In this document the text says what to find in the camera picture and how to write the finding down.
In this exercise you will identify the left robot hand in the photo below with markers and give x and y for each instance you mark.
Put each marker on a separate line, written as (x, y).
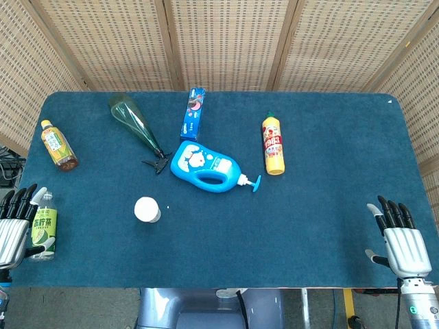
(12, 229)

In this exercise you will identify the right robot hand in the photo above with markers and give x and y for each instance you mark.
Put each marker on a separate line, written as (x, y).
(404, 246)

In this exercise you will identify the white paper cup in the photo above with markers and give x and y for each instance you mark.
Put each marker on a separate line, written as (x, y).
(147, 209)

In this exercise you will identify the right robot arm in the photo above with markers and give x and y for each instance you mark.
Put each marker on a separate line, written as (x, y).
(416, 303)

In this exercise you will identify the green label lemon tea bottle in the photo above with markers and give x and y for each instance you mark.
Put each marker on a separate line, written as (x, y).
(44, 228)

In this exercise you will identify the yellow label brown tea bottle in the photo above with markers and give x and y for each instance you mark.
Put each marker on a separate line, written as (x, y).
(58, 145)

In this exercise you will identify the green glass spray bottle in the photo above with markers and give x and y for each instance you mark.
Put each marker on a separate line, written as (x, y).
(135, 127)

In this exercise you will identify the yellow sauce squeeze bottle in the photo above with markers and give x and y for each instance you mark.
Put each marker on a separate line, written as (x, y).
(273, 145)

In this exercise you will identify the blue table mat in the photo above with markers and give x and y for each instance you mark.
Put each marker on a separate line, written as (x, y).
(223, 219)

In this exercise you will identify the blue pump detergent bottle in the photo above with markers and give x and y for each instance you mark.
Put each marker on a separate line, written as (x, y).
(202, 168)

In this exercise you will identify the grey robot torso base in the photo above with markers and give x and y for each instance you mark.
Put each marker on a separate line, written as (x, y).
(209, 308)

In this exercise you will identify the blue toothpaste box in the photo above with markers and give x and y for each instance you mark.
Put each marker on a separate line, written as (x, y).
(192, 114)

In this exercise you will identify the woven bamboo folding screen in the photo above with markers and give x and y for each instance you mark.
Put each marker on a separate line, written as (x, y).
(219, 41)

